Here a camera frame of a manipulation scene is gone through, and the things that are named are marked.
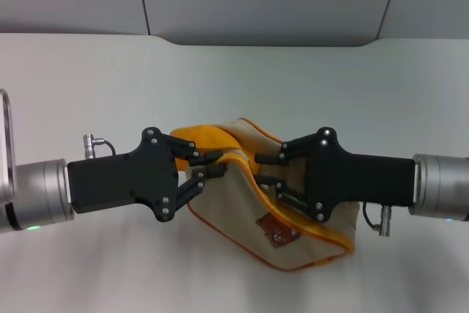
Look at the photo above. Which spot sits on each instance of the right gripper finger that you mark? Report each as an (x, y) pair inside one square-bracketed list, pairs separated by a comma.
[(289, 150), (284, 192)]

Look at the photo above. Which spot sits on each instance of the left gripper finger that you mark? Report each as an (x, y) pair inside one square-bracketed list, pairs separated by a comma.
[(194, 188), (183, 148)]

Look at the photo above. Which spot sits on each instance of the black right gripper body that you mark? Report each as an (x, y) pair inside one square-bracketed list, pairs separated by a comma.
[(359, 181)]

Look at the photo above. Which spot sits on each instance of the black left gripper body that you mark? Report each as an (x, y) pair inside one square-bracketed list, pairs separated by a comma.
[(121, 181)]

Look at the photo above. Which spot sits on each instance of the beige food bag orange zipper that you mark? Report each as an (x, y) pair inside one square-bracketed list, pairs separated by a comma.
[(234, 214)]

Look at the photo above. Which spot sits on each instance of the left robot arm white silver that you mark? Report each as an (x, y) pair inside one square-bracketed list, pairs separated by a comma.
[(36, 195)]

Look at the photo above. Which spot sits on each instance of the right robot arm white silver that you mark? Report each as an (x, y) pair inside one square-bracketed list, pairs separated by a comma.
[(439, 188)]

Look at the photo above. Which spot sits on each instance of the left gripper silver connector plug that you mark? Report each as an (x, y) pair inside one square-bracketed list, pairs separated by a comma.
[(89, 146)]

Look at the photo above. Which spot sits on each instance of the gripper silver connector plug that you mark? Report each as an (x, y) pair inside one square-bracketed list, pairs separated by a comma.
[(384, 221), (89, 146)]

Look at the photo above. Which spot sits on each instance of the right gripper silver connector plug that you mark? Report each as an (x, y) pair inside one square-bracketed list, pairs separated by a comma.
[(384, 221)]

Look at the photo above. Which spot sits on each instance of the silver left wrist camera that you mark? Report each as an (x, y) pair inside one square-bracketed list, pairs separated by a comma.
[(8, 144)]

